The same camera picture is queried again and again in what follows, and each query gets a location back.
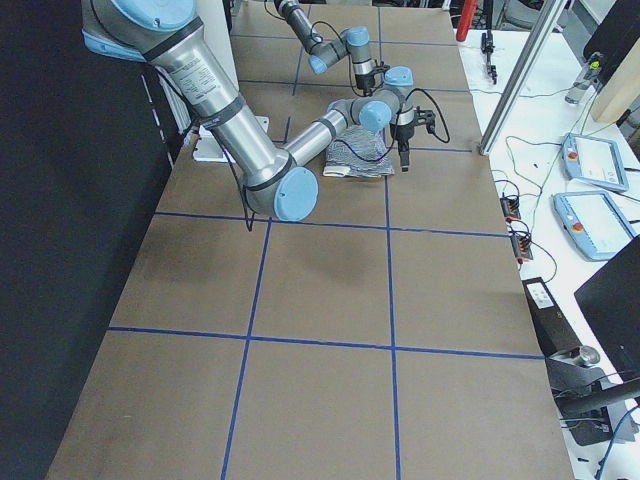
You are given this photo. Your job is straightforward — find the brown table mat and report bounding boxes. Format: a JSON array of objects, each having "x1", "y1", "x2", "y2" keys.
[{"x1": 48, "y1": 5, "x2": 573, "y2": 479}]

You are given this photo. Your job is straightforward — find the aluminium frame post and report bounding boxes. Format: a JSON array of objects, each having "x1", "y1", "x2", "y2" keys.
[{"x1": 478, "y1": 0, "x2": 566, "y2": 156}]

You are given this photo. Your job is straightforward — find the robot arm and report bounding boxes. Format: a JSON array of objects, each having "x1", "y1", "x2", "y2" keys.
[
  {"x1": 274, "y1": 1, "x2": 390, "y2": 97},
  {"x1": 81, "y1": 1, "x2": 435, "y2": 221}
]

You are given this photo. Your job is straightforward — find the navy white striped polo shirt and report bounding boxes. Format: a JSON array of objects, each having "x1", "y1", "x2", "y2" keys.
[{"x1": 323, "y1": 126, "x2": 394, "y2": 178}]

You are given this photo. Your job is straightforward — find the red cylinder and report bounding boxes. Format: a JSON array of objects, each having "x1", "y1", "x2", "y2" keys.
[{"x1": 456, "y1": 0, "x2": 478, "y2": 42}]

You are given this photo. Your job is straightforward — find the black power box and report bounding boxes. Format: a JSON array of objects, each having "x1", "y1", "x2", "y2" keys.
[{"x1": 522, "y1": 277, "x2": 582, "y2": 357}]

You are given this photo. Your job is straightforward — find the orange black connector box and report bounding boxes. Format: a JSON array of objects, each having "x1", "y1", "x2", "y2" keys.
[{"x1": 500, "y1": 195, "x2": 521, "y2": 223}]

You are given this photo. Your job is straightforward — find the far teach pendant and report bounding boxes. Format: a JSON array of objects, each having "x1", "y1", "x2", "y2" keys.
[{"x1": 561, "y1": 133, "x2": 629, "y2": 193}]

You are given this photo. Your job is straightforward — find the near teach pendant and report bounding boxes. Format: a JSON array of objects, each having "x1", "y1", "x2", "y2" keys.
[{"x1": 552, "y1": 190, "x2": 637, "y2": 261}]

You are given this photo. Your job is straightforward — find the black monitor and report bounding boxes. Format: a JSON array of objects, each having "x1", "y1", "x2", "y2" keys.
[{"x1": 574, "y1": 237, "x2": 640, "y2": 372}]

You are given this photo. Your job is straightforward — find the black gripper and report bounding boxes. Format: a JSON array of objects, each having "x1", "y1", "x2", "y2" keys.
[
  {"x1": 389, "y1": 107, "x2": 436, "y2": 172},
  {"x1": 353, "y1": 59, "x2": 390, "y2": 95}
]

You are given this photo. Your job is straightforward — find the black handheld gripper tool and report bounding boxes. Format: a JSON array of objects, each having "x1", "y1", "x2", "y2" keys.
[{"x1": 481, "y1": 29, "x2": 498, "y2": 85}]

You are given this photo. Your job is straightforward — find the teach pendant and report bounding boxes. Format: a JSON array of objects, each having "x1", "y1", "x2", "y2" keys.
[
  {"x1": 552, "y1": 190, "x2": 637, "y2": 261},
  {"x1": 561, "y1": 133, "x2": 629, "y2": 193}
]

